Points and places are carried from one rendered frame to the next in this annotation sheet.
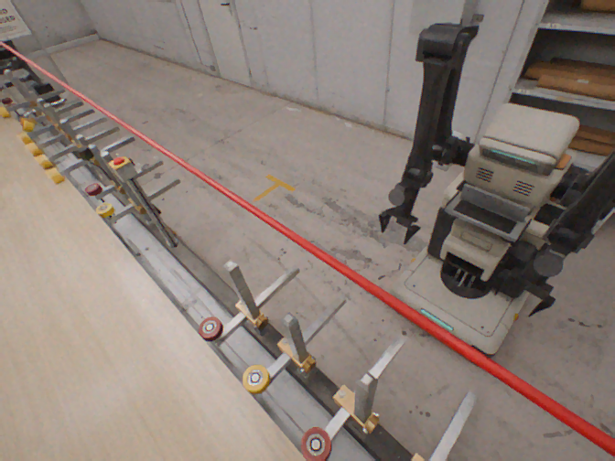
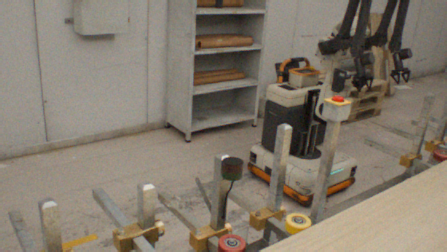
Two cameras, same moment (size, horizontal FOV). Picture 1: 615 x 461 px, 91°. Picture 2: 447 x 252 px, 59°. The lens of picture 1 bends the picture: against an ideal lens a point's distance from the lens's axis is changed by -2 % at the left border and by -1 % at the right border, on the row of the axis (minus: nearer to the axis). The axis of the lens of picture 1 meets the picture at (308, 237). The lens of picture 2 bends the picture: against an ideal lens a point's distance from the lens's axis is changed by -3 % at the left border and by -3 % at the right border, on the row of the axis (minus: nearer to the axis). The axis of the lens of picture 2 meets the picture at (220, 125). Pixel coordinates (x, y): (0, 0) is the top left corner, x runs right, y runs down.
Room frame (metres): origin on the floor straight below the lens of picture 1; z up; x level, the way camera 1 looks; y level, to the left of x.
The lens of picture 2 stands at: (1.52, 2.12, 1.65)
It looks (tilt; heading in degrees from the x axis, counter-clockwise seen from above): 22 degrees down; 272
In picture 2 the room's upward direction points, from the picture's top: 4 degrees clockwise
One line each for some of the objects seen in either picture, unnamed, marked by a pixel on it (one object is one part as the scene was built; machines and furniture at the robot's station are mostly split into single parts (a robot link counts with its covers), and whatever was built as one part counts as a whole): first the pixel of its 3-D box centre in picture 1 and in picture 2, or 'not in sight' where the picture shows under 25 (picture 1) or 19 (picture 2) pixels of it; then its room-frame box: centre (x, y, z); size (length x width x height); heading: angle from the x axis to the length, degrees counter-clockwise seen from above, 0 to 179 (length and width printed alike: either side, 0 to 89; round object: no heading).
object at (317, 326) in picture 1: (303, 340); (425, 142); (0.45, 0.07, 0.83); 0.43 x 0.03 x 0.04; 130
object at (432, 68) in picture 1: (427, 119); (362, 19); (0.78, -0.39, 1.40); 0.11 x 0.06 x 0.43; 39
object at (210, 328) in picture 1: (214, 333); (440, 163); (0.51, 0.38, 0.85); 0.08 x 0.08 x 0.11
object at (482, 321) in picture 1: (459, 288); (302, 164); (0.91, -0.88, 0.16); 0.67 x 0.64 x 0.25; 130
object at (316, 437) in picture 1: (317, 446); not in sight; (0.13, 0.06, 0.85); 0.08 x 0.08 x 0.11
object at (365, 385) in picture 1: (362, 407); not in sight; (0.19, -0.08, 0.92); 0.04 x 0.04 x 0.48; 40
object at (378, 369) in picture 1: (361, 391); (446, 133); (0.25, -0.09, 0.83); 0.43 x 0.03 x 0.04; 130
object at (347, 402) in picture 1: (356, 409); not in sight; (0.21, -0.06, 0.83); 0.14 x 0.06 x 0.05; 40
